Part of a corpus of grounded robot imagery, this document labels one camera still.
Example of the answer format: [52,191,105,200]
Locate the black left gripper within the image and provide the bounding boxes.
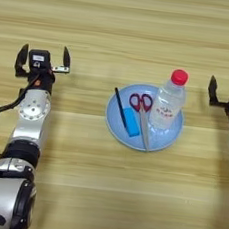
[12,40,74,97]

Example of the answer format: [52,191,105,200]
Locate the clear bottle with red cap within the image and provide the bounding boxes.
[147,66,190,133]

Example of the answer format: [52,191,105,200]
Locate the red handled scissors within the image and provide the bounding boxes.
[123,91,157,153]

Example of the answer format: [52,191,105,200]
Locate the black pen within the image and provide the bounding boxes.
[110,86,132,129]

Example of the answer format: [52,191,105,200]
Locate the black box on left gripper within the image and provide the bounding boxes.
[26,47,53,71]

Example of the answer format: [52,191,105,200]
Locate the light blue round plate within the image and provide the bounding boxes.
[101,80,189,156]

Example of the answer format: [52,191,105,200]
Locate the blue rectangular eraser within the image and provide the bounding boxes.
[120,107,143,138]

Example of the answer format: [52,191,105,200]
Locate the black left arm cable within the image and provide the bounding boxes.
[0,69,42,161]

